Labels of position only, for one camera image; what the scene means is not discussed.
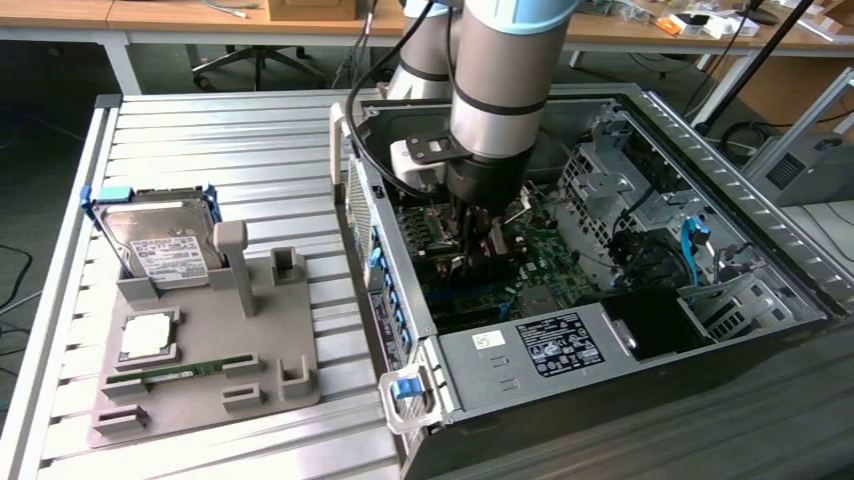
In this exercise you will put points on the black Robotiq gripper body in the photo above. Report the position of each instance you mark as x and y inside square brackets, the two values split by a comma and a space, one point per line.
[487, 180]

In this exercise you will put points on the black graphics card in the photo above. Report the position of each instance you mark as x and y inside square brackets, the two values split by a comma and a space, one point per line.
[453, 280]

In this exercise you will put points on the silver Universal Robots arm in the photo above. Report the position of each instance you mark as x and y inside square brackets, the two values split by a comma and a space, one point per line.
[500, 75]

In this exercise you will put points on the metal socket cover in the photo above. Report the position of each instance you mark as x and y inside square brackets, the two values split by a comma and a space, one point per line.
[527, 197]

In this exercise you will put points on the green motherboard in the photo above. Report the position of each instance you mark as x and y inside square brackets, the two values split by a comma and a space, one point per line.
[553, 255]

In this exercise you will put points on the grey chipset heatsink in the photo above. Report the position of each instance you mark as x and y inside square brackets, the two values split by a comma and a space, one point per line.
[543, 300]

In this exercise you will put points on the black expansion slot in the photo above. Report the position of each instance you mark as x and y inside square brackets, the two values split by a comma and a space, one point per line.
[467, 317]

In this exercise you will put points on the perforated metal disk bay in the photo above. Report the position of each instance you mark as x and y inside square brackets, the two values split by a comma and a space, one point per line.
[600, 150]

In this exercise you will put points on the grey power supply unit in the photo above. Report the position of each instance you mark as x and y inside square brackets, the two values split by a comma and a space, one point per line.
[493, 380]

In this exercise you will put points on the blue case latch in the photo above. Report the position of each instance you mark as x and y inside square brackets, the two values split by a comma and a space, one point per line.
[404, 391]

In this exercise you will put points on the black office chair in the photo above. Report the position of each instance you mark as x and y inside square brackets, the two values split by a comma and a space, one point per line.
[256, 60]

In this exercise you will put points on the brown cardboard box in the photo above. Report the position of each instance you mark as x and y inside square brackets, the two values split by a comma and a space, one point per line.
[313, 10]

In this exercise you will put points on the black white desk gadget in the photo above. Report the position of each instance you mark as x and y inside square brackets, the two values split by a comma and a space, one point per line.
[687, 22]

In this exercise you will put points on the grey parts rack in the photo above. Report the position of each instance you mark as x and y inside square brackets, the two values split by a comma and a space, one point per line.
[206, 340]

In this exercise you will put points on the black tripod pole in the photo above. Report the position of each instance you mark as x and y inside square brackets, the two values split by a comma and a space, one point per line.
[748, 70]

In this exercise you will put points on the small white box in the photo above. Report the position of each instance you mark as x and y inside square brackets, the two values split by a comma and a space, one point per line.
[729, 29]

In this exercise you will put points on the silver hard disk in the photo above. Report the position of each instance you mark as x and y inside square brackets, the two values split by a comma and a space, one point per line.
[153, 230]

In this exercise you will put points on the open black PC case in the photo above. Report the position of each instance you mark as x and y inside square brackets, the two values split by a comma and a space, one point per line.
[767, 380]

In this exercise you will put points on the wooden desk with side panel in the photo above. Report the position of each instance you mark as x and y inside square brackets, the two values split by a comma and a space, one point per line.
[794, 85]

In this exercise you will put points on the grey metal cabinet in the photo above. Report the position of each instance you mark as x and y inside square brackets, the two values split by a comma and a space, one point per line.
[820, 170]

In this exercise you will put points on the green RAM stick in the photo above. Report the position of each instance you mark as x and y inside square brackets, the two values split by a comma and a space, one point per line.
[186, 372]

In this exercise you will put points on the silver CPU chip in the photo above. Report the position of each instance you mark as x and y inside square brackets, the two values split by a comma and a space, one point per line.
[146, 335]

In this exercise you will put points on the black monitor stand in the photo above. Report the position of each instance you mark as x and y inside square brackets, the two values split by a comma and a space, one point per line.
[760, 15]

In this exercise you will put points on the blue disk caddy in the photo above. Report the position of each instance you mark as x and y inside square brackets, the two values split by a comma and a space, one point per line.
[116, 194]

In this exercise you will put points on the wooden desk with white legs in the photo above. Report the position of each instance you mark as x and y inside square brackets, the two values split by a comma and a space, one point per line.
[40, 15]

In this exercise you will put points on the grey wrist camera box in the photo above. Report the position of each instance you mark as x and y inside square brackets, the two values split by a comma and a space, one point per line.
[413, 167]

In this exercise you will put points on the silver metal drive bracket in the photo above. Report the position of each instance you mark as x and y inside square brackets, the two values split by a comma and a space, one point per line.
[733, 310]

